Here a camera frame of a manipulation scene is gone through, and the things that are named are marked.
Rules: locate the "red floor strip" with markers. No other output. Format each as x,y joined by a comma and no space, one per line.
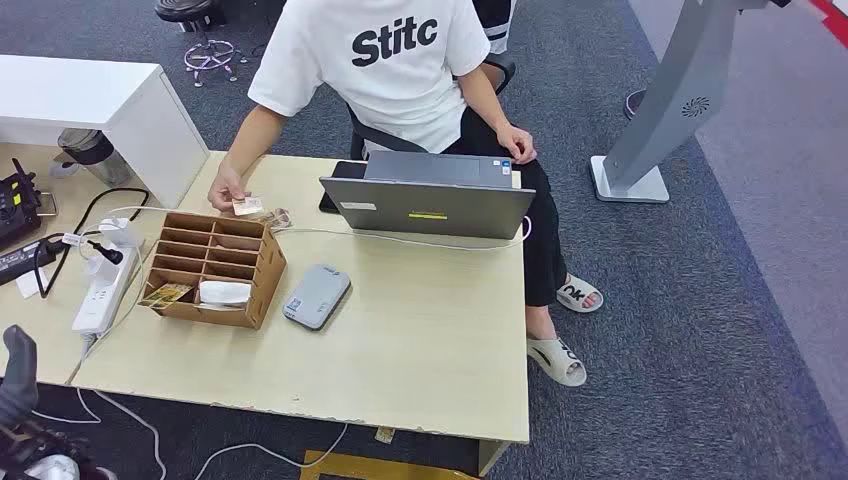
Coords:
836,23

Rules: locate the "yellow printed card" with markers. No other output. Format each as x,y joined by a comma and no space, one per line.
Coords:
166,295

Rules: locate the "black phone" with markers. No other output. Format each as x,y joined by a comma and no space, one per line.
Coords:
348,169

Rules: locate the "ID card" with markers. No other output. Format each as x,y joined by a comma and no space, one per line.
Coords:
249,206

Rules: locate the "large white charger adapter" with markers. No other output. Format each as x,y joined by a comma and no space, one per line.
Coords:
119,232

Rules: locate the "dark round base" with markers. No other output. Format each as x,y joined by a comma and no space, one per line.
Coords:
633,104

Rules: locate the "yellow floor frame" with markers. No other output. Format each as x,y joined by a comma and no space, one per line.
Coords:
371,467

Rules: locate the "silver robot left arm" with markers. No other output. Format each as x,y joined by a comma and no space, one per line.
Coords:
20,444

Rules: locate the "black controller device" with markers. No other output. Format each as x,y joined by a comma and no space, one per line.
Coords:
16,208

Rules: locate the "seated person's right forearm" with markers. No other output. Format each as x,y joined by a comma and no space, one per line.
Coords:
255,139

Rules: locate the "cardboard compartment organizer box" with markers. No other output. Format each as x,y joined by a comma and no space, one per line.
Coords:
265,278

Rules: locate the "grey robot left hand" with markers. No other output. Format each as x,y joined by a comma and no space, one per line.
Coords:
20,371

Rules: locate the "grey card reader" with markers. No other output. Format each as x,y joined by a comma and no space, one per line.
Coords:
316,297

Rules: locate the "grey kiosk stand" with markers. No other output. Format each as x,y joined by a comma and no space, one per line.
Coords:
682,79

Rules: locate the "clear plastic bottle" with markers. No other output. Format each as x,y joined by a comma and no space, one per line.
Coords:
99,156

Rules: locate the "small white plug adapter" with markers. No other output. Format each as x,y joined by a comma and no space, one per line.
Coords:
98,270

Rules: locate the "black power brick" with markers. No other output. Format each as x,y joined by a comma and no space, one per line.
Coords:
23,260

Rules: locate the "white paper slip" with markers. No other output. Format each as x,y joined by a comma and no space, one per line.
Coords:
28,286

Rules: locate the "seated person's left hand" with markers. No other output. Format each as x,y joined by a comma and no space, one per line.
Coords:
518,142

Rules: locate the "white cabinet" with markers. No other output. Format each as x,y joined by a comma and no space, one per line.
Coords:
79,89

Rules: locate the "grey laptop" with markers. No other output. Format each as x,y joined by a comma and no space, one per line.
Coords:
430,208

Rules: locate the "white power strip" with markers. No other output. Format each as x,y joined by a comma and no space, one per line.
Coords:
102,301

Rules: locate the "crumpled clear wrapper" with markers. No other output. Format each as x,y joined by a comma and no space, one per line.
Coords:
278,218

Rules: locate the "white card sleeve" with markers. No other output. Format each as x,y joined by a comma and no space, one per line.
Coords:
224,293

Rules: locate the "seated person's left forearm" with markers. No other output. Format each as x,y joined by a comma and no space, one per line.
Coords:
484,99

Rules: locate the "seated person's right hand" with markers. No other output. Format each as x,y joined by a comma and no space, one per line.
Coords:
226,189

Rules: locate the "beige slipper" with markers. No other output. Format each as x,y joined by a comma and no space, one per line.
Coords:
576,291
556,361

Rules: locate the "black power plug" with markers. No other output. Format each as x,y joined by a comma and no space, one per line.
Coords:
107,252

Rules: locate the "seated person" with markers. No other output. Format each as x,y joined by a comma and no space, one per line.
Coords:
397,86

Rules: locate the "small floor tag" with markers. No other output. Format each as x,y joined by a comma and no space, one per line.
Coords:
384,435

